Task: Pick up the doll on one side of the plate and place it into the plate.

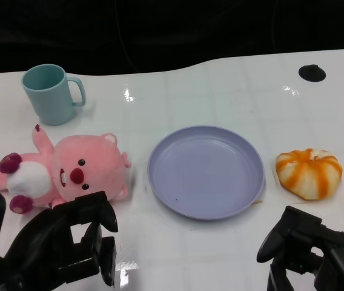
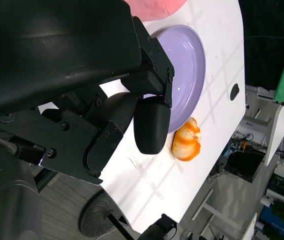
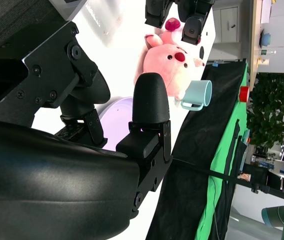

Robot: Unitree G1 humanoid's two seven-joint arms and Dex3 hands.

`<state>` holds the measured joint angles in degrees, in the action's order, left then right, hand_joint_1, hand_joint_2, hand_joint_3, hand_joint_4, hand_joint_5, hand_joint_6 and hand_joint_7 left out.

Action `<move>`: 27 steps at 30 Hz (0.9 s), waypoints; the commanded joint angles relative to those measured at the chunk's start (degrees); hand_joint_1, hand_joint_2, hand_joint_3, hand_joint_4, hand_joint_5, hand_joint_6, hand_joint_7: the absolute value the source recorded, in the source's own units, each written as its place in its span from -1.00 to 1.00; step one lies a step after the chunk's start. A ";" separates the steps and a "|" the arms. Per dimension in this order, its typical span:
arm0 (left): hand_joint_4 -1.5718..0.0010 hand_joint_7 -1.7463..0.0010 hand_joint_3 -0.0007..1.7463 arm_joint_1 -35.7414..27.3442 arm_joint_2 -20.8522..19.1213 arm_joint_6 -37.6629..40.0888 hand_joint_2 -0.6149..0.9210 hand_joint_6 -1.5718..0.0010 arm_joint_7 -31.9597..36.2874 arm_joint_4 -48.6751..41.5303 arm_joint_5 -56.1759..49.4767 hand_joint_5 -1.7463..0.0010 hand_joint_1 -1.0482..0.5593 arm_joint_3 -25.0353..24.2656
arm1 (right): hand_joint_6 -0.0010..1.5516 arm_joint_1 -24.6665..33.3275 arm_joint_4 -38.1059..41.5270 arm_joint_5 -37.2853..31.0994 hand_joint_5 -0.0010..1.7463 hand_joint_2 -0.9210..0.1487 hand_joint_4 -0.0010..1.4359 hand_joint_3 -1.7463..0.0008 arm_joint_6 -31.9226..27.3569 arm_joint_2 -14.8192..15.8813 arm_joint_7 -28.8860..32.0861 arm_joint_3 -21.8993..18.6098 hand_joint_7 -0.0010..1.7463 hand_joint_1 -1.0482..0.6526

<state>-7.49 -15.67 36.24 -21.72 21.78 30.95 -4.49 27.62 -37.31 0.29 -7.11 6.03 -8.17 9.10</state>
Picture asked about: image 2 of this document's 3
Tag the grey cylindrical robot part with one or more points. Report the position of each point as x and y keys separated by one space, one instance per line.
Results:
x=9 y=205

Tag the black box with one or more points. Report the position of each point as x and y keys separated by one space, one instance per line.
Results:
x=244 y=165

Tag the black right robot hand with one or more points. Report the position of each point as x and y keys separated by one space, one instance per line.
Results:
x=160 y=228

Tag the pink plush beaver doll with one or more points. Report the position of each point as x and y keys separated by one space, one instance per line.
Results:
x=154 y=8

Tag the purple plastic plate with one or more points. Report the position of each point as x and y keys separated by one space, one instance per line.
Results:
x=187 y=62

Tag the grey round stand base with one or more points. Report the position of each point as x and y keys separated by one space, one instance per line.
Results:
x=94 y=215

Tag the orange striped bun toy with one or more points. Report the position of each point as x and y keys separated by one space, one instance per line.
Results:
x=187 y=141

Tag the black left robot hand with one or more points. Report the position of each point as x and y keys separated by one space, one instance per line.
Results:
x=57 y=62

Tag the white side table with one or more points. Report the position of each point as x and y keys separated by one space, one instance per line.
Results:
x=279 y=130

